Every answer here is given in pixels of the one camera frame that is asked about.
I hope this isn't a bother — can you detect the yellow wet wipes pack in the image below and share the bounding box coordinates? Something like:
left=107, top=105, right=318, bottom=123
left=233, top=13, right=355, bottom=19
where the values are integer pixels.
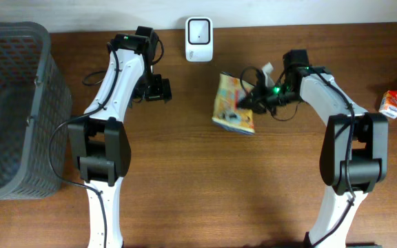
left=212, top=72, right=255, bottom=135

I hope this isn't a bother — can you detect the orange tissue pack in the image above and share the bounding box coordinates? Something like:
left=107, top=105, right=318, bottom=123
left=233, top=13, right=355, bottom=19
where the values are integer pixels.
left=378, top=91, right=397, bottom=119

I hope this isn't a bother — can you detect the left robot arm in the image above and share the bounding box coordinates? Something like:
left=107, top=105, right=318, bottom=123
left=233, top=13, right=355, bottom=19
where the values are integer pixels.
left=67, top=26, right=172, bottom=247

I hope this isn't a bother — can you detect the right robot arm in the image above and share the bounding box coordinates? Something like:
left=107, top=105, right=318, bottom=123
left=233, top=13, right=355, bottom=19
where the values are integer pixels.
left=236, top=50, right=388, bottom=247

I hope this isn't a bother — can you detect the white barcode scanner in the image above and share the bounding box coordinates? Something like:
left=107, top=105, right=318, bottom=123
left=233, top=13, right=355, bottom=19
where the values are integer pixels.
left=185, top=17, right=214, bottom=63

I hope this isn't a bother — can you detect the grey plastic mesh basket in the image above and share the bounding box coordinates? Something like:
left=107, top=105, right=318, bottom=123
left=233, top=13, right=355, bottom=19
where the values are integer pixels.
left=0, top=22, right=72, bottom=200

